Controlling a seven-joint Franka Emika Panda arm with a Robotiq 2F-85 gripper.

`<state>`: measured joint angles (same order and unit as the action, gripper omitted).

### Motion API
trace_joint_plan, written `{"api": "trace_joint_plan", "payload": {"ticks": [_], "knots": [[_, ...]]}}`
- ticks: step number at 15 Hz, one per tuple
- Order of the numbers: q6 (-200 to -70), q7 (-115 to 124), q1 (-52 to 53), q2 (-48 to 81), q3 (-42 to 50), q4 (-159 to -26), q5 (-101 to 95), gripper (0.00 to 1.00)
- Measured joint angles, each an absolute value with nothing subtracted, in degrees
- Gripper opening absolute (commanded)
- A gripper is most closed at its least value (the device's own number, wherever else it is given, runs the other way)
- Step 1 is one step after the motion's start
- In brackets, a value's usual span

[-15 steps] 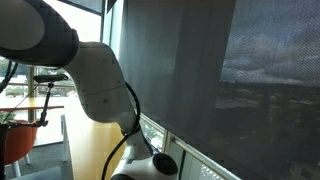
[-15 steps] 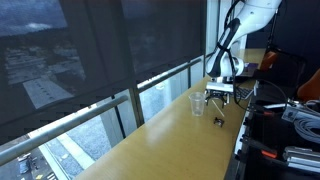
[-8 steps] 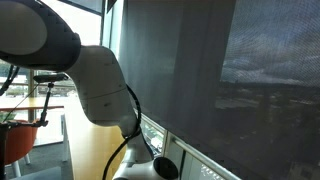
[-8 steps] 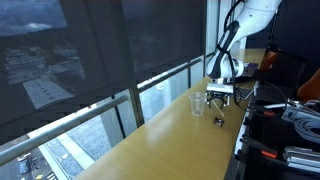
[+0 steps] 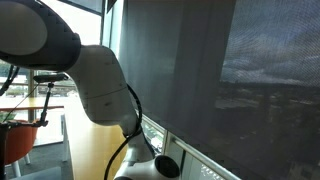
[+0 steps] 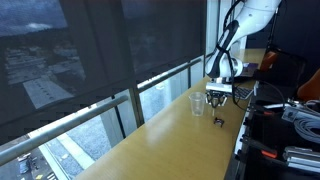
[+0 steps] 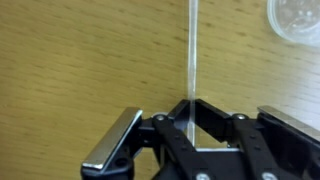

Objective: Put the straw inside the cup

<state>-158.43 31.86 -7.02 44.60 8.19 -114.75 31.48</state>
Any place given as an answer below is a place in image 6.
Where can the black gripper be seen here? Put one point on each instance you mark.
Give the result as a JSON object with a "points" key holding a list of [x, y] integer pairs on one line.
{"points": [[219, 95]]}

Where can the clear plastic straw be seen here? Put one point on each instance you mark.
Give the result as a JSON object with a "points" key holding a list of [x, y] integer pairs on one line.
{"points": [[213, 111]]}

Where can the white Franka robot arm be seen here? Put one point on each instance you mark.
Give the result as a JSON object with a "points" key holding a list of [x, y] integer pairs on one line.
{"points": [[253, 16]]}

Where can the clear plastic cup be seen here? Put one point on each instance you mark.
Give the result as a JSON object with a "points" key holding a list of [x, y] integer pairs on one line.
{"points": [[197, 105]]}

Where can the small black binder clip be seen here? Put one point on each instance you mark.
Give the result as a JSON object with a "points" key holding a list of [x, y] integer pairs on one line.
{"points": [[219, 122]]}

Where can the dark laptop computer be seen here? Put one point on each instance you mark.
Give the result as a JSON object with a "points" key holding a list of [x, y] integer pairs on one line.
{"points": [[248, 70]]}

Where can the black clamp orange trigger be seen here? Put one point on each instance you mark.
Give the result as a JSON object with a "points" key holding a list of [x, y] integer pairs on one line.
{"points": [[253, 143], [268, 113]]}

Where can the orange chair backrest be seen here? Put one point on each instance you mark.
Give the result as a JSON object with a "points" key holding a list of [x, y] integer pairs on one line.
{"points": [[268, 60]]}

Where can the silver metal device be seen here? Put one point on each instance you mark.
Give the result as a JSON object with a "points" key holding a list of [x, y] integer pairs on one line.
{"points": [[293, 114]]}

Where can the black chair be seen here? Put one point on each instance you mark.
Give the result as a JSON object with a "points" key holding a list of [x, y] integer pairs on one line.
{"points": [[290, 73]]}

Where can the black equipment cart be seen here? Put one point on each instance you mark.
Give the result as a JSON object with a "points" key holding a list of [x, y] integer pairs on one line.
{"points": [[263, 170]]}

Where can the dark mesh roller blind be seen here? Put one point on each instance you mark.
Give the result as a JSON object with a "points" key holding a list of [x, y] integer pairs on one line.
{"points": [[40, 66], [160, 33]]}

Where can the black tripod pole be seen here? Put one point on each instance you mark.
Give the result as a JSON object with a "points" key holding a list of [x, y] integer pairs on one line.
{"points": [[272, 30]]}

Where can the orange plant pot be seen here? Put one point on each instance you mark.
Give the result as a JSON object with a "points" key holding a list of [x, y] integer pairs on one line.
{"points": [[310, 88]]}

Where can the silver aluminium extrusions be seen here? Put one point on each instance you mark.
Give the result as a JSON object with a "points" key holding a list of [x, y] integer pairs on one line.
{"points": [[300, 160]]}

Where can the metal window handrail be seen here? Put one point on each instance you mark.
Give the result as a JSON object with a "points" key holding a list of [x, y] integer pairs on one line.
{"points": [[66, 125]]}

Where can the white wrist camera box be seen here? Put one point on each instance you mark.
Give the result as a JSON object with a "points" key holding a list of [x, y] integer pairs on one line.
{"points": [[218, 87]]}

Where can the window frame post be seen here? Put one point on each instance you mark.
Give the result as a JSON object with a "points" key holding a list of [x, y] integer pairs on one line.
{"points": [[136, 106]]}

